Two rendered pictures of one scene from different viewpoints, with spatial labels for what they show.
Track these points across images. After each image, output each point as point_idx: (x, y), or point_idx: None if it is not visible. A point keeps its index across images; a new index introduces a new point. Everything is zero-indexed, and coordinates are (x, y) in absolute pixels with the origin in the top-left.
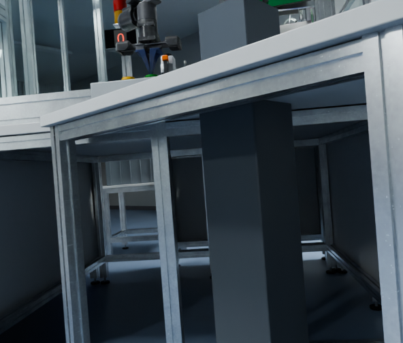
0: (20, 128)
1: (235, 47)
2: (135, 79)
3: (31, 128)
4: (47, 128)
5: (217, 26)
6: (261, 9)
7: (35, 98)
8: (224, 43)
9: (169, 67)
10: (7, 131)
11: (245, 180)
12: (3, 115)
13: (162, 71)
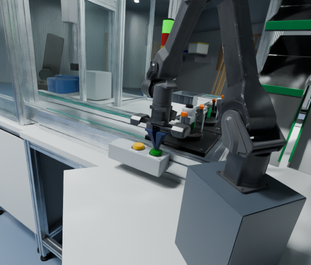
0: (66, 154)
1: (211, 256)
2: (139, 154)
3: (71, 157)
4: (80, 162)
5: (201, 206)
6: (272, 218)
7: (82, 127)
8: (203, 233)
9: (186, 120)
10: (60, 153)
11: None
12: (66, 130)
13: (180, 121)
